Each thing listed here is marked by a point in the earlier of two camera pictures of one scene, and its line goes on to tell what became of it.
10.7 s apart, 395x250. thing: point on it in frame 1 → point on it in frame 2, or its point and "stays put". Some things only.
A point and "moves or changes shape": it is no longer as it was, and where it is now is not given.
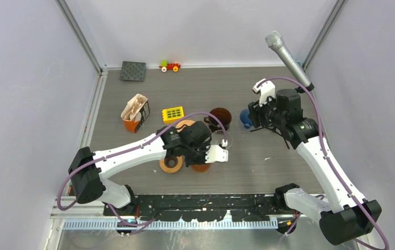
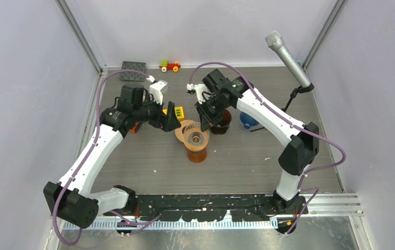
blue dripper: x=245 y=118 stays put
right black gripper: x=256 y=110 → x=210 y=120
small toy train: x=164 y=66 stays put
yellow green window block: x=172 y=114 stays put
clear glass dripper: x=218 y=136 moves or changes shape
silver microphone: x=275 y=40 stays put
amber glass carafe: x=200 y=168 moves or changes shape
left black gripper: x=206 y=146 → x=167 y=123
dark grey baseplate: x=134 y=71 stays put
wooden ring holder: x=171 y=164 moves or changes shape
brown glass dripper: x=223 y=115 stays put
